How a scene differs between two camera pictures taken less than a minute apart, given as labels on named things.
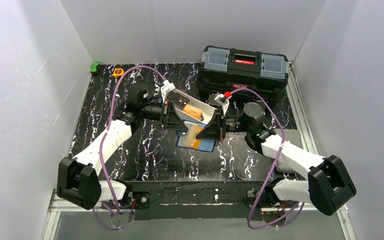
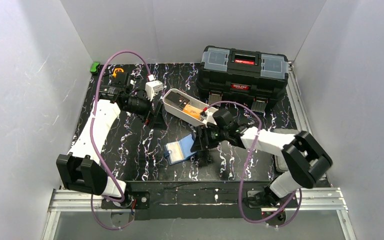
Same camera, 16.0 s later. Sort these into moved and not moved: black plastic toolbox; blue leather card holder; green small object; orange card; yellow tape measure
Moved: blue leather card holder
Not moved: yellow tape measure; black plastic toolbox; green small object; orange card
